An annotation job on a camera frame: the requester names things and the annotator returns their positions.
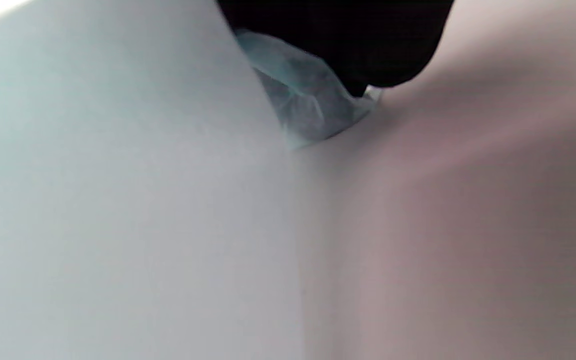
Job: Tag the person's right hand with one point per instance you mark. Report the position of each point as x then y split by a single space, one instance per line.
348 40

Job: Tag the light blue gift wrapping paper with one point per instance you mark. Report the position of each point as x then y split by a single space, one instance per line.
118 175

